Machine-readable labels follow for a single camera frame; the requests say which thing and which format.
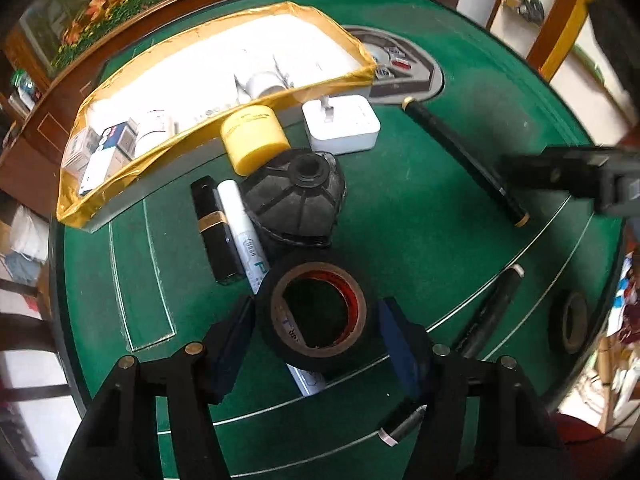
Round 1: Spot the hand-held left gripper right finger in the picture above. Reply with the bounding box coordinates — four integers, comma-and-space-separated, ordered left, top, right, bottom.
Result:
378, 297, 573, 480

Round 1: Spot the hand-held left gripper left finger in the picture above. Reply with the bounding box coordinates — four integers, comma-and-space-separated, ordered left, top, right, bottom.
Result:
57, 295, 254, 480

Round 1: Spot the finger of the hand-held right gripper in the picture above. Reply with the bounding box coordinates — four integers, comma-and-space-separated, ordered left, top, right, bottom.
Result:
501, 146, 608, 196

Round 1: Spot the black pen with gold ends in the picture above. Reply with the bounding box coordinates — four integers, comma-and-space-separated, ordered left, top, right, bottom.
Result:
401, 97, 531, 228

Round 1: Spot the black tape roll red core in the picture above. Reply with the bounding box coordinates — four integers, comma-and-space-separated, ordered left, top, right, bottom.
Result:
255, 250, 386, 373

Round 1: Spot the white marker tube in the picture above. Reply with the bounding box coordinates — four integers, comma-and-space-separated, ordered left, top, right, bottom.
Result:
216, 180, 328, 396

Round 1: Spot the black plastic round mount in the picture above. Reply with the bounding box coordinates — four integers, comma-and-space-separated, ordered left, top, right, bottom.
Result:
242, 149, 347, 248

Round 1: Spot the gold taped white box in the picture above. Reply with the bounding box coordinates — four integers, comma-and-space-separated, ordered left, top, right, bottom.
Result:
56, 1, 377, 233

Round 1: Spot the black marker pen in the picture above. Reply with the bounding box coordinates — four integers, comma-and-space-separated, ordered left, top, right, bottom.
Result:
380, 264, 525, 446

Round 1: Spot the black lipstick tube gold band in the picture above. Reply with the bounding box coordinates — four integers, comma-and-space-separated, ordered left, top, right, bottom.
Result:
190, 176, 246, 286

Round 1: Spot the black tape roll brown core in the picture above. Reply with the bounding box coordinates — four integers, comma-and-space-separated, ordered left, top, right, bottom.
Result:
547, 290, 591, 356

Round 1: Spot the black bag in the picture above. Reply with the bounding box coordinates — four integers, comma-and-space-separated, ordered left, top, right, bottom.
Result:
505, 0, 546, 23

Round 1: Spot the round table control panel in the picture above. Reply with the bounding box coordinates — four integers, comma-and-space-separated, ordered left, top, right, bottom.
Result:
342, 25, 443, 106

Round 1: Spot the dark wooden chair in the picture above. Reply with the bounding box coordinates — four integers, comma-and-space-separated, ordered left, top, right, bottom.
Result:
0, 275, 76, 406

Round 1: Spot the yellow cylinder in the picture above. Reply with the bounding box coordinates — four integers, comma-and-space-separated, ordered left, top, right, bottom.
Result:
220, 106, 291, 177

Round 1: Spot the white square plug adapter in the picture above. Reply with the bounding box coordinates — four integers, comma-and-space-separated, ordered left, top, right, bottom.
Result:
301, 95, 382, 156

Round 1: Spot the blue cloth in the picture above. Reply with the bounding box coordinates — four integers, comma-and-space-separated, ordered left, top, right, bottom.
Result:
5, 255, 43, 286

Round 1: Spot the white plastic bottle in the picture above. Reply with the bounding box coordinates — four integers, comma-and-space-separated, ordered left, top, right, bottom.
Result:
135, 109, 176, 156

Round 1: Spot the green packet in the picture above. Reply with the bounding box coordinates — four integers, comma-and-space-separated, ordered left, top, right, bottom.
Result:
12, 70, 38, 101

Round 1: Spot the artificial flower display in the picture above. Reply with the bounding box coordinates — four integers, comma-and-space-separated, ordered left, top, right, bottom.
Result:
20, 0, 351, 71

